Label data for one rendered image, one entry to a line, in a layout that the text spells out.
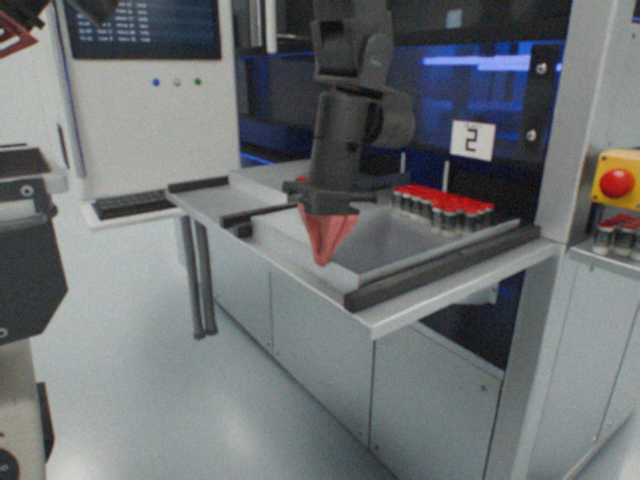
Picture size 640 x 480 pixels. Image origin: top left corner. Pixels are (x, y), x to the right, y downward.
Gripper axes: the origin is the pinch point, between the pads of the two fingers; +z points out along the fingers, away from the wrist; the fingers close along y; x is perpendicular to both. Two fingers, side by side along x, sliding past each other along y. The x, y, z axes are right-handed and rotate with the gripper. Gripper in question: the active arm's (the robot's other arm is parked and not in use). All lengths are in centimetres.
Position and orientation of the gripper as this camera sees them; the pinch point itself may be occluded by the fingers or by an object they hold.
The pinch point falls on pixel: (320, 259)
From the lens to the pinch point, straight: 53.6
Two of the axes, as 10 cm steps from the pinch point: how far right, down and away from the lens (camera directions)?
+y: 7.9, -0.5, 6.1
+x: -6.0, -2.9, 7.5
